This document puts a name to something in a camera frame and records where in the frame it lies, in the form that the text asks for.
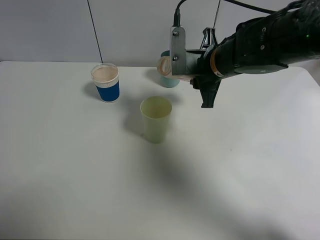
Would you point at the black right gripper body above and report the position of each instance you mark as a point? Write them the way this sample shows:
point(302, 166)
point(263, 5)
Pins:
point(199, 68)

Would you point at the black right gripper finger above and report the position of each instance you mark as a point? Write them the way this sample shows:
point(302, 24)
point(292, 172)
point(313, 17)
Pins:
point(209, 39)
point(208, 87)

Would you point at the clear bottle with pink label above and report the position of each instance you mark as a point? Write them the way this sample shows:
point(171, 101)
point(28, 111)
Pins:
point(164, 68)

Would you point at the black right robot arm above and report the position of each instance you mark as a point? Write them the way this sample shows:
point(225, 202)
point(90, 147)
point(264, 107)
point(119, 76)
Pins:
point(259, 46)

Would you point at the teal plastic cup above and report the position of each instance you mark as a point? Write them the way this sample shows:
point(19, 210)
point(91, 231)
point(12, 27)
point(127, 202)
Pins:
point(165, 81)

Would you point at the light green plastic cup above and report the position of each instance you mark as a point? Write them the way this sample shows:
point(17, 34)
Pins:
point(155, 111)

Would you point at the blue ribbed paper cup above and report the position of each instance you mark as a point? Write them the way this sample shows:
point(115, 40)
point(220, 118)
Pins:
point(106, 79)

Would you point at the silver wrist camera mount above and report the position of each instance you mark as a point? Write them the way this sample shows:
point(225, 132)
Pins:
point(178, 53)

